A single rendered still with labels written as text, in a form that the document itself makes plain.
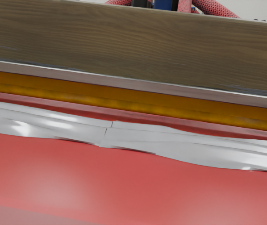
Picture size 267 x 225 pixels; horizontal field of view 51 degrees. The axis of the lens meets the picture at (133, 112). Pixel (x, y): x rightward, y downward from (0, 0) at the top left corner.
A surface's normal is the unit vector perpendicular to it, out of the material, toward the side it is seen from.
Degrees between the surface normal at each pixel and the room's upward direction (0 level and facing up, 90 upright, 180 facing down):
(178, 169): 0
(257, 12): 90
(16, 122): 32
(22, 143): 0
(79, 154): 0
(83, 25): 90
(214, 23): 90
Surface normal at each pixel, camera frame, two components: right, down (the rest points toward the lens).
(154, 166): 0.12, -0.98
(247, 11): -0.11, 0.17
